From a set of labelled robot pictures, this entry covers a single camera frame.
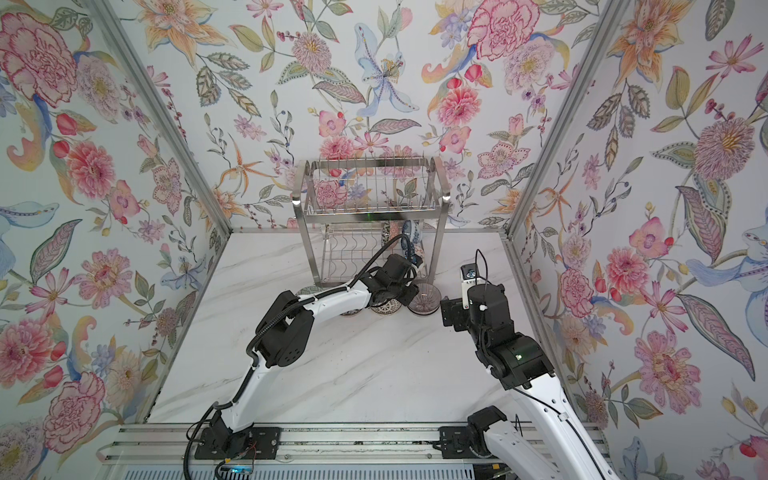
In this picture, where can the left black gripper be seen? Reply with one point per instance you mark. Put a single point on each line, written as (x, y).
(411, 292)

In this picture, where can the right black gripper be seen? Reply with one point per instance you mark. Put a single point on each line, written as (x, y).
(453, 314)

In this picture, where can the purple striped bowl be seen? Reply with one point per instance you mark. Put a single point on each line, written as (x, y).
(427, 300)

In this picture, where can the green leaf pattern bowl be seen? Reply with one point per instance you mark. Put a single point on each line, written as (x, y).
(393, 229)

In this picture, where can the blue white floral bowl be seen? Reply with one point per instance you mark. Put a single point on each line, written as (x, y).
(412, 234)

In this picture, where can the grey green pattern bowl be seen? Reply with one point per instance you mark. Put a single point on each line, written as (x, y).
(309, 291)

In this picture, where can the blue triangle pattern bowl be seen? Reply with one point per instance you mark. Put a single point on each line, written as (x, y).
(419, 260)

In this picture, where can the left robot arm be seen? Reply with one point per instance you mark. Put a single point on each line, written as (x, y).
(282, 337)

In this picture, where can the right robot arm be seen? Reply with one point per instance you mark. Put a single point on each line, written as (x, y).
(520, 365)

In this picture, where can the steel two-tier dish rack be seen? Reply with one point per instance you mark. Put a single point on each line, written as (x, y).
(342, 208)

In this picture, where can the brown white sunburst bowl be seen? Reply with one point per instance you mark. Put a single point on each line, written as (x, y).
(389, 308)

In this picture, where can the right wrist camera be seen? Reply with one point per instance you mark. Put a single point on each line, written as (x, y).
(469, 276)

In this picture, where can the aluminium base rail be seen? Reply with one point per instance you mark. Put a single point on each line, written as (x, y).
(300, 443)

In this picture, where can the right aluminium frame post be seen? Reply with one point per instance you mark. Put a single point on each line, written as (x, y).
(606, 26)

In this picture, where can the aluminium frame post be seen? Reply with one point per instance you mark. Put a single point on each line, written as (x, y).
(117, 38)
(606, 26)

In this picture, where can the left aluminium frame post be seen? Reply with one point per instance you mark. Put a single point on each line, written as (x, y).
(117, 38)

